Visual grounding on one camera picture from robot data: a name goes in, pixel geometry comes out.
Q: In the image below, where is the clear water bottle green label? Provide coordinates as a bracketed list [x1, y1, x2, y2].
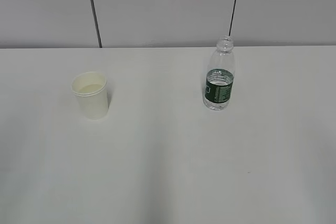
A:
[203, 36, 235, 111]

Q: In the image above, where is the white paper cup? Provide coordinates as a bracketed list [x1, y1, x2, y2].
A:
[71, 72, 109, 120]

